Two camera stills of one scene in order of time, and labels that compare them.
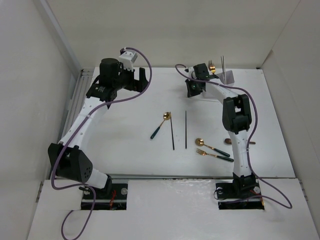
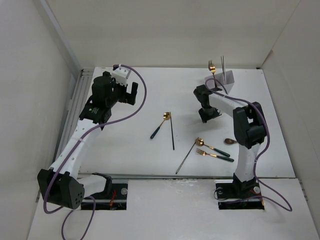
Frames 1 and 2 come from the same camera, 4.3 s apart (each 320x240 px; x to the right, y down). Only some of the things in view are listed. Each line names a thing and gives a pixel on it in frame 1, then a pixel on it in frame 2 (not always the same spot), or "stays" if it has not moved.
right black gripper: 190,93 → 205,118
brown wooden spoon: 228,141 stays
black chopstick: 186,129 → 189,151
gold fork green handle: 211,66 stays
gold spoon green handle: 166,116 stays
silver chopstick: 222,65 stays
